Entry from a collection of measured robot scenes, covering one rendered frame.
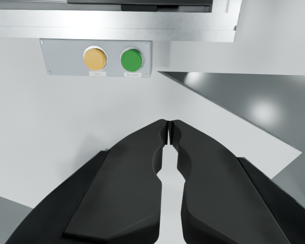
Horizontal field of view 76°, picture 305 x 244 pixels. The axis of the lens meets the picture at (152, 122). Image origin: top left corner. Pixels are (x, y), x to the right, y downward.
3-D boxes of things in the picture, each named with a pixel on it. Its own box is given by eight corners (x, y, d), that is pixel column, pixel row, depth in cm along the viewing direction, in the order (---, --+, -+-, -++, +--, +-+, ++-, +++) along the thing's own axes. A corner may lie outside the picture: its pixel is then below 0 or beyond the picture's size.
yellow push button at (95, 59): (108, 68, 39) (105, 71, 37) (88, 68, 39) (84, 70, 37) (106, 47, 37) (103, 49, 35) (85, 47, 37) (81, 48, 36)
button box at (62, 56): (152, 70, 44) (150, 79, 38) (60, 68, 45) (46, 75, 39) (152, 37, 41) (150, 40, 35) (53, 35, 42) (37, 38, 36)
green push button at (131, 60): (143, 69, 39) (142, 72, 37) (123, 69, 39) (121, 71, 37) (143, 48, 37) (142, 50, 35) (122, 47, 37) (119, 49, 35)
